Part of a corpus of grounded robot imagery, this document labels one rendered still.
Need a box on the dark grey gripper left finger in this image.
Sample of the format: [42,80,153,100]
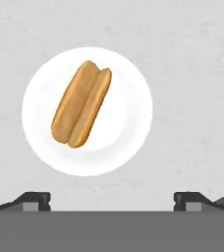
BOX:
[0,191,52,213]

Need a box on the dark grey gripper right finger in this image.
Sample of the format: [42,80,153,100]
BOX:
[173,191,224,213]

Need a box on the white round plate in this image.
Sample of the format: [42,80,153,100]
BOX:
[21,46,153,177]

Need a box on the tan hot dog bun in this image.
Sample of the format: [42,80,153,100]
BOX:
[50,59,113,149]

